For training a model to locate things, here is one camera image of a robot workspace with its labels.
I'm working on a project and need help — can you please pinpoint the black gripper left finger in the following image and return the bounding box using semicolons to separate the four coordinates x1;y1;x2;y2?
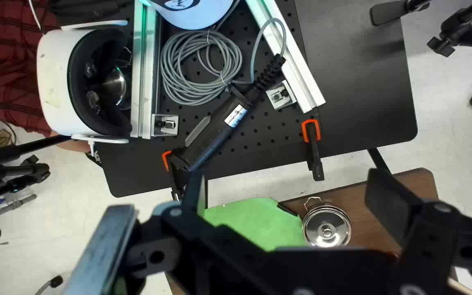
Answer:
63;205;140;295

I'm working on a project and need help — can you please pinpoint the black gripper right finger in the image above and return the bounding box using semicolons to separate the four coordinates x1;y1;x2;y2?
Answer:
364;167;463;295

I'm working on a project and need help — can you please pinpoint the small metal bowl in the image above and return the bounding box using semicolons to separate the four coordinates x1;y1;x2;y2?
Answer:
300;195;354;249

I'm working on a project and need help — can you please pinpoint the orange black clamp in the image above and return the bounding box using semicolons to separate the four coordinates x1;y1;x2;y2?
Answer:
159;148;189;204
300;117;327;184

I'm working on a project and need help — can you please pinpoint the black tripod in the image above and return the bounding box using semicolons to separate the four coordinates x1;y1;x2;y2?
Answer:
0;133;73;210
369;0;472;59

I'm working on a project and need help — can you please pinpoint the green cloth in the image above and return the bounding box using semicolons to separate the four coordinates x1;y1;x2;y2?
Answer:
202;195;310;254

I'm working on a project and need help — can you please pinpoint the black perforated board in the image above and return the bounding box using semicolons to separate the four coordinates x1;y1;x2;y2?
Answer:
89;0;420;200

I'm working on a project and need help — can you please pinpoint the white VR headset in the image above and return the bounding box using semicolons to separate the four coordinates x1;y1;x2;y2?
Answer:
35;20;135;148

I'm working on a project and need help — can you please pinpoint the person in red striped shirt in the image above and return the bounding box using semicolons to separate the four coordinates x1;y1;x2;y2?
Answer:
0;0;63;140

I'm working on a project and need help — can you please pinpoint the blue white cap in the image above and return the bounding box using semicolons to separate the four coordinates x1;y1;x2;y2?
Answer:
150;0;240;33

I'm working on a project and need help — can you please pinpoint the silver metal bracket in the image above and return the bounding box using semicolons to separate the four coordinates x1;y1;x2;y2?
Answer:
264;79;297;112
151;113;181;140

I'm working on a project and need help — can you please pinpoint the aluminum rail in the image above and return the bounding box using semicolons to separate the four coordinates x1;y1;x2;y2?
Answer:
130;0;164;141
245;0;328;115

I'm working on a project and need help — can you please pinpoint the coiled gray cable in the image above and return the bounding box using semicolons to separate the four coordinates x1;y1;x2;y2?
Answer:
159;18;291;110

